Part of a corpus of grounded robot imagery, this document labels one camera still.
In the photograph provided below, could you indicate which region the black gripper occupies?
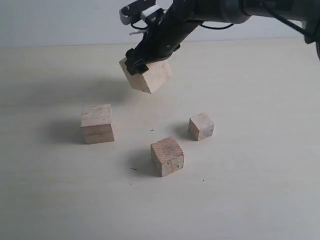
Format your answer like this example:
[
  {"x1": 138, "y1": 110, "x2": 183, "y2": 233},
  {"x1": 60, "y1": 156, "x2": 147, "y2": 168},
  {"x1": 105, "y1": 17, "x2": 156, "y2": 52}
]
[{"x1": 125, "y1": 0, "x2": 200, "y2": 75}]

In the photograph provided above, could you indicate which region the second largest wooden cube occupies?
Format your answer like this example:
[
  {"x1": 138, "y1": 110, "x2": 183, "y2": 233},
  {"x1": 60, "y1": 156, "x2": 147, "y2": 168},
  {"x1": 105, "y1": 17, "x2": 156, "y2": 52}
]
[{"x1": 80, "y1": 104, "x2": 115, "y2": 145}]

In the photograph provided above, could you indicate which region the smallest wooden cube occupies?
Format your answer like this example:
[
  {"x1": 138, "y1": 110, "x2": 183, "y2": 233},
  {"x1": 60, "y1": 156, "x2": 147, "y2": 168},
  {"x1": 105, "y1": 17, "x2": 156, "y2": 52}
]
[{"x1": 188, "y1": 112, "x2": 215, "y2": 141}]

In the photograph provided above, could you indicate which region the third largest wooden cube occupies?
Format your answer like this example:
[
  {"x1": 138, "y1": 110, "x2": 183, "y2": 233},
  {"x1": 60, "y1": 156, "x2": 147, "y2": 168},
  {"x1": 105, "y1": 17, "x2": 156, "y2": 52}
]
[{"x1": 150, "y1": 136, "x2": 185, "y2": 177}]

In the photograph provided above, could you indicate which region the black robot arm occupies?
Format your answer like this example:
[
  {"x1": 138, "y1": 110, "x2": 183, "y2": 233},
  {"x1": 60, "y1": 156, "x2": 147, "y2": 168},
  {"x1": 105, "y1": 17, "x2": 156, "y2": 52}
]
[{"x1": 119, "y1": 0, "x2": 320, "y2": 75}]

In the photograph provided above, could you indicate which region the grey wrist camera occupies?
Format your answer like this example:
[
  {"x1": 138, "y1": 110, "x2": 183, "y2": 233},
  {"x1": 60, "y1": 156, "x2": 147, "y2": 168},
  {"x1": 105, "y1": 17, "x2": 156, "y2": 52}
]
[{"x1": 119, "y1": 0, "x2": 165, "y2": 26}]

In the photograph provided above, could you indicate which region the black cable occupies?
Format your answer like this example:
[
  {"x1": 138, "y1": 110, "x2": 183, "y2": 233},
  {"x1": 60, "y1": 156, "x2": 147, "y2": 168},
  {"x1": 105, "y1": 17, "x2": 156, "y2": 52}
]
[{"x1": 199, "y1": 22, "x2": 236, "y2": 31}]

